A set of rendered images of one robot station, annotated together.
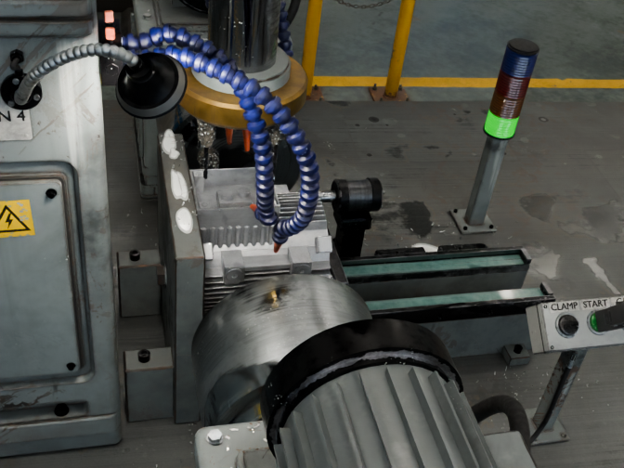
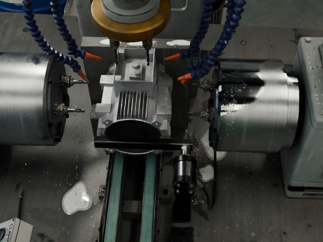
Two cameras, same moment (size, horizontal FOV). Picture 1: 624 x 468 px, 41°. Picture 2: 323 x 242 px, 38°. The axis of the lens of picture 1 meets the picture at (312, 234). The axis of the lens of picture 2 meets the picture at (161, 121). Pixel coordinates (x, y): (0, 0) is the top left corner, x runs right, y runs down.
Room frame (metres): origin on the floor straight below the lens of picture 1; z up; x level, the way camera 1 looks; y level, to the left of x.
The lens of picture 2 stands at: (1.34, -0.66, 2.02)
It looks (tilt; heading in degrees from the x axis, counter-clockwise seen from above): 53 degrees down; 110
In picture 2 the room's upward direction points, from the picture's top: straight up
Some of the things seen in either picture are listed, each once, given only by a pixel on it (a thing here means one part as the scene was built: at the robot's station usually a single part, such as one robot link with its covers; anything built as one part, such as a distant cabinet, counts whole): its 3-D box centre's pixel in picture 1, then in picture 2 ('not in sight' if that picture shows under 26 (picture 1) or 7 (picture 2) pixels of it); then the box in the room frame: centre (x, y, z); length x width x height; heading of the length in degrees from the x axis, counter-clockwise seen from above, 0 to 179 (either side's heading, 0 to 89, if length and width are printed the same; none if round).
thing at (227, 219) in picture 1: (232, 206); (135, 73); (0.98, 0.12, 1.11); 0.12 x 0.11 x 0.07; 108
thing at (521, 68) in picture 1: (519, 59); not in sight; (1.44, -0.34, 1.19); 0.06 x 0.06 x 0.04
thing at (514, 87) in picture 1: (513, 81); not in sight; (1.44, -0.34, 1.14); 0.06 x 0.06 x 0.04
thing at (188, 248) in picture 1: (155, 279); (140, 77); (0.95, 0.23, 0.97); 0.30 x 0.11 x 0.34; 18
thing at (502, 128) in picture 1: (501, 122); not in sight; (1.44, -0.34, 1.05); 0.06 x 0.06 x 0.04
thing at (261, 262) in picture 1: (255, 253); (135, 108); (0.99, 0.08, 1.01); 0.20 x 0.19 x 0.19; 108
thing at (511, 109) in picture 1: (507, 101); not in sight; (1.44, -0.34, 1.10); 0.06 x 0.06 x 0.04
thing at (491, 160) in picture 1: (496, 140); not in sight; (1.44, -0.34, 1.01); 0.08 x 0.08 x 0.42; 18
